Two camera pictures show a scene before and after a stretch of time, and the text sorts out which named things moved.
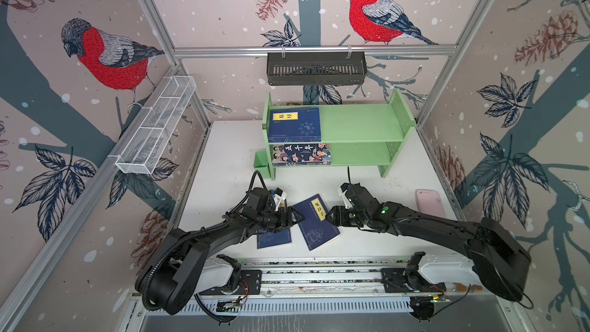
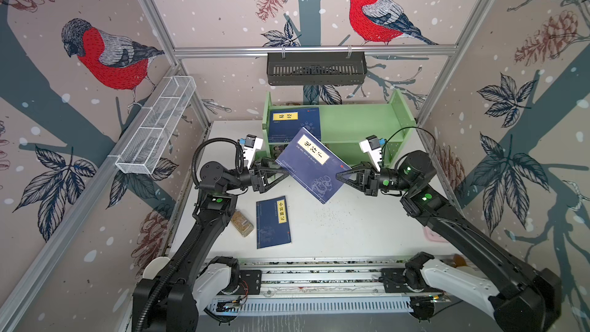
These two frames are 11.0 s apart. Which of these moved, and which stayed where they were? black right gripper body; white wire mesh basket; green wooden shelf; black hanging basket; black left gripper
Moved: black left gripper; black right gripper body
Stayed: green wooden shelf; white wire mesh basket; black hanging basket
